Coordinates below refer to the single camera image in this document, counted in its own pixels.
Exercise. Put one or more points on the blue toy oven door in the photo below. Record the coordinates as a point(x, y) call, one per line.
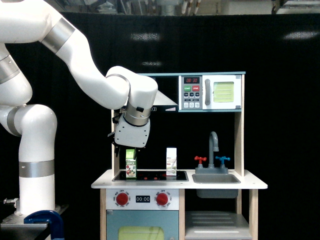
point(142, 224)

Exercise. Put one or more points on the green juice carton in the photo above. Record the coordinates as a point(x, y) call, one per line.
point(130, 165)

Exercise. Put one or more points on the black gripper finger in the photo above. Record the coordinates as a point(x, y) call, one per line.
point(116, 150)
point(135, 153)

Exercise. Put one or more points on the left red oven knob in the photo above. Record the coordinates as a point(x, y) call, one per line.
point(122, 199)

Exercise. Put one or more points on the grey toy faucet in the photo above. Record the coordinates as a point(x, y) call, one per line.
point(213, 147)

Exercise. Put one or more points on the blue clamp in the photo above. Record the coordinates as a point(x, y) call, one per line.
point(52, 218)

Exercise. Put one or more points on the blue tap handle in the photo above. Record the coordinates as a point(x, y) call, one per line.
point(222, 160)

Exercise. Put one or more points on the grey range hood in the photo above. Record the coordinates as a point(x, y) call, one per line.
point(167, 99)

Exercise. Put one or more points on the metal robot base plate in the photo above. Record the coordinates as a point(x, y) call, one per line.
point(13, 227)

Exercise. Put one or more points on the toy microwave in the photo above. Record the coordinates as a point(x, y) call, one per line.
point(211, 92)

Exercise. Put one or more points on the grey lower shelf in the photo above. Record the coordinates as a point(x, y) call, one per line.
point(216, 225)

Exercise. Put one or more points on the right red oven knob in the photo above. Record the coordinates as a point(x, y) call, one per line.
point(162, 199)

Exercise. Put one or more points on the wooden toy kitchen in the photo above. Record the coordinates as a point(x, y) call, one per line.
point(188, 132)

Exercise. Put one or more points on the black toy stovetop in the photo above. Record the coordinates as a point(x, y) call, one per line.
point(153, 176)

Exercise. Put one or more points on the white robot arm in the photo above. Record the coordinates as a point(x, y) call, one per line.
point(70, 83)

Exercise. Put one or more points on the white milk carton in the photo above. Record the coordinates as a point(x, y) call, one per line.
point(171, 161)

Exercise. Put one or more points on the grey toy sink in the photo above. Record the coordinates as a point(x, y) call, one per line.
point(215, 177)

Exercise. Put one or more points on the red tap handle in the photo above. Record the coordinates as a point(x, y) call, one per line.
point(200, 161)

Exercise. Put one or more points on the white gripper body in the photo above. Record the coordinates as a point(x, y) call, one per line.
point(131, 136)

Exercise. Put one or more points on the red oven knob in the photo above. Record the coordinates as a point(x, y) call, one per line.
point(162, 199)
point(122, 199)

